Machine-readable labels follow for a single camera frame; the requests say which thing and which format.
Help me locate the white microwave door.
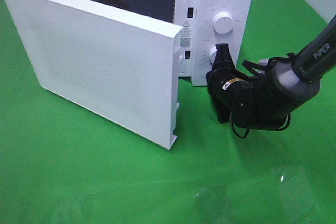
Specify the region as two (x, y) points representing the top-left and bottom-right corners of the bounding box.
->
(5, 0), (182, 149)

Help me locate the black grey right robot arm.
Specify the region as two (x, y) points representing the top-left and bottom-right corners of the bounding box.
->
(206, 18), (335, 131)

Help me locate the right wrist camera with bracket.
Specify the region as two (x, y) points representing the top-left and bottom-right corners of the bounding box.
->
(258, 58), (269, 74)

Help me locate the toy burger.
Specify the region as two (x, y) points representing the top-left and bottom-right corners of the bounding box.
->
(99, 0), (131, 11)

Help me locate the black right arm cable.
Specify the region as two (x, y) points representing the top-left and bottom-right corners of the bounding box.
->
(228, 52), (292, 140)

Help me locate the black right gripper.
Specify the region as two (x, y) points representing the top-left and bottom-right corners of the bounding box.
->
(206, 43), (252, 123)

